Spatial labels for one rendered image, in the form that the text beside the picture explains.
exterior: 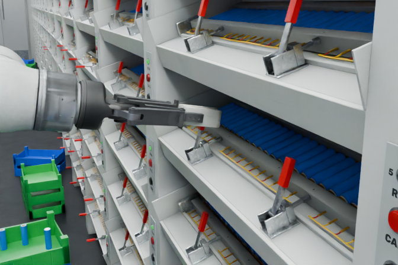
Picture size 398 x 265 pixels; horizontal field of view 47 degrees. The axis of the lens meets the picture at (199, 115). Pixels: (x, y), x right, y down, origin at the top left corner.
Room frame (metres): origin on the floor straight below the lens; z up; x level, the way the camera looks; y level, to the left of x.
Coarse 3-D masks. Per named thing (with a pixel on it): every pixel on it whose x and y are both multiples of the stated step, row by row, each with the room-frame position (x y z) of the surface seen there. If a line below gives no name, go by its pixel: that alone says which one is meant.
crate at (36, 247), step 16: (32, 224) 1.31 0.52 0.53; (48, 224) 1.32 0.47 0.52; (16, 240) 1.28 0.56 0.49; (32, 240) 1.29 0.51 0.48; (64, 240) 1.16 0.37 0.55; (0, 256) 1.20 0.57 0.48; (16, 256) 1.20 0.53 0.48; (32, 256) 1.12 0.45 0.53; (48, 256) 1.14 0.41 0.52; (64, 256) 1.16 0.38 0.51
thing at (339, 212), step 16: (208, 128) 0.82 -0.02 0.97; (224, 128) 0.79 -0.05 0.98; (224, 144) 0.77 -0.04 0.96; (240, 144) 0.71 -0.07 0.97; (240, 160) 0.68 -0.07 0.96; (256, 160) 0.65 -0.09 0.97; (272, 160) 0.63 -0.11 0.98; (272, 176) 0.61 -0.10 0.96; (304, 192) 0.53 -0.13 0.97; (320, 192) 0.51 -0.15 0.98; (320, 208) 0.50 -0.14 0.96; (336, 208) 0.47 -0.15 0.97; (352, 208) 0.47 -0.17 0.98; (320, 224) 0.48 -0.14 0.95; (352, 224) 0.45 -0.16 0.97; (352, 240) 0.43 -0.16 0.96
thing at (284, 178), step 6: (288, 162) 0.51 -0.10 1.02; (294, 162) 0.51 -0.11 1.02; (282, 168) 0.51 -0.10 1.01; (288, 168) 0.50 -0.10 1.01; (282, 174) 0.51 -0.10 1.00; (288, 174) 0.50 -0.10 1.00; (282, 180) 0.51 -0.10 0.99; (288, 180) 0.50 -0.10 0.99; (282, 186) 0.50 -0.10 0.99; (282, 192) 0.50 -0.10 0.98; (276, 198) 0.51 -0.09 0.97; (282, 198) 0.50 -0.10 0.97; (276, 204) 0.50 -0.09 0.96; (276, 210) 0.50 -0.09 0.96; (282, 210) 0.51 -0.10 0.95
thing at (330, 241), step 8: (184, 128) 0.90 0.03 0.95; (192, 136) 0.85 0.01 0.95; (216, 152) 0.75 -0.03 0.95; (224, 160) 0.71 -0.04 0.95; (232, 168) 0.68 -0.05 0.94; (248, 176) 0.63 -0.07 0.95; (256, 184) 0.61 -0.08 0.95; (264, 192) 0.58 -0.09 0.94; (272, 200) 0.56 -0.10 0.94; (296, 216) 0.51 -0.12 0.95; (304, 224) 0.49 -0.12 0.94; (312, 224) 0.48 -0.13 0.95; (320, 232) 0.47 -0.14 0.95; (328, 240) 0.45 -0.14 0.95; (336, 248) 0.44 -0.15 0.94; (344, 248) 0.43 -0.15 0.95; (352, 256) 0.42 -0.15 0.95
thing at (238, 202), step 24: (216, 96) 0.96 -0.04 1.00; (168, 144) 0.86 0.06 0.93; (192, 144) 0.82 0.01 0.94; (216, 144) 0.79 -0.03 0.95; (192, 168) 0.73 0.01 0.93; (216, 168) 0.70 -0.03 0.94; (240, 168) 0.68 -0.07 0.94; (216, 192) 0.63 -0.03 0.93; (240, 192) 0.61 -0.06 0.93; (288, 192) 0.57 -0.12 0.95; (240, 216) 0.55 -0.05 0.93; (312, 216) 0.51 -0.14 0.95; (264, 240) 0.49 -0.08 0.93; (288, 240) 0.48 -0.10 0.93; (312, 240) 0.47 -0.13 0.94; (336, 240) 0.45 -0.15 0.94; (288, 264) 0.44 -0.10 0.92; (312, 264) 0.43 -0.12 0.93; (336, 264) 0.42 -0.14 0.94
